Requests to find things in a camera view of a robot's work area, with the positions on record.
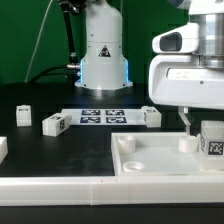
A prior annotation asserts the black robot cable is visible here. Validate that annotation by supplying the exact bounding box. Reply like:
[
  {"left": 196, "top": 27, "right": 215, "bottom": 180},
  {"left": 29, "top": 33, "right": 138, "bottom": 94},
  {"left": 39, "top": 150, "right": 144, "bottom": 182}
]
[{"left": 29, "top": 0, "right": 83, "bottom": 84}]

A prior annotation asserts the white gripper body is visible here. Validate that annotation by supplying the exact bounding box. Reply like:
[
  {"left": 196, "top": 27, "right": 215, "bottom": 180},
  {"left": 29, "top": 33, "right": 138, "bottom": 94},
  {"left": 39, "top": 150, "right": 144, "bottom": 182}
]
[{"left": 148, "top": 55, "right": 224, "bottom": 110}]

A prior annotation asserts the thin grey cable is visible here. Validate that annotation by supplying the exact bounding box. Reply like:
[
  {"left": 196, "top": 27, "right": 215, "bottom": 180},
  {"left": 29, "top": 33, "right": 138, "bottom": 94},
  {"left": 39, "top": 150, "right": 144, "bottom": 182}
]
[{"left": 24, "top": 0, "right": 54, "bottom": 84}]

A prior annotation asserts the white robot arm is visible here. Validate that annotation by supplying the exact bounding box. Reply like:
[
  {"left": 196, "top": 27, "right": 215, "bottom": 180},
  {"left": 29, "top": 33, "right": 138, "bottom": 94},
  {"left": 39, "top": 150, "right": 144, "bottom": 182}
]
[{"left": 75, "top": 0, "right": 224, "bottom": 114}]

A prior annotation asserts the white front fence wall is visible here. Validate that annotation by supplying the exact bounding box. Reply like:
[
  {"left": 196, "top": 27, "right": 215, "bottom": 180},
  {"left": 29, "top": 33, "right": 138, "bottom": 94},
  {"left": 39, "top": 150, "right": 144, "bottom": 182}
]
[{"left": 0, "top": 174, "right": 224, "bottom": 206}]

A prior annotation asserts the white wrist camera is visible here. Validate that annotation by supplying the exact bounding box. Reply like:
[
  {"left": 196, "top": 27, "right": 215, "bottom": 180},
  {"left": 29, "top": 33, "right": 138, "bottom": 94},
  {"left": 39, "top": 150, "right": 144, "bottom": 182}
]
[{"left": 152, "top": 23, "right": 199, "bottom": 54}]

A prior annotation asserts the white fiducial marker sheet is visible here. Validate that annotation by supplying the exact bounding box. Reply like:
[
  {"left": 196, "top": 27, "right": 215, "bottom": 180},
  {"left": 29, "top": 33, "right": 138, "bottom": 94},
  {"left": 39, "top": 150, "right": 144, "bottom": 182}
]
[{"left": 62, "top": 109, "right": 145, "bottom": 125}]

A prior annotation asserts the white left fence block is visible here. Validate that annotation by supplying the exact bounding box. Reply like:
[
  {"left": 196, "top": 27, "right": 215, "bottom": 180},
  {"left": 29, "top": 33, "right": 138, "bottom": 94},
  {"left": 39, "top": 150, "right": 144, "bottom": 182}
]
[{"left": 0, "top": 137, "right": 8, "bottom": 164}]

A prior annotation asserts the white square tabletop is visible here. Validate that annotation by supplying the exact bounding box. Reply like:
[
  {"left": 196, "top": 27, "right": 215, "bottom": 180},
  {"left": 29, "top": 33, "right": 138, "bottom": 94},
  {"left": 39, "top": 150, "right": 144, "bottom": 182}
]
[{"left": 111, "top": 132, "right": 224, "bottom": 176}]

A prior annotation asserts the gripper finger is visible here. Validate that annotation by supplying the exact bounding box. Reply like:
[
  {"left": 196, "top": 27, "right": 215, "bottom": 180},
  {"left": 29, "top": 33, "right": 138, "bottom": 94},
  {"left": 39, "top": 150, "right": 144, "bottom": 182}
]
[{"left": 178, "top": 107, "right": 191, "bottom": 135}]

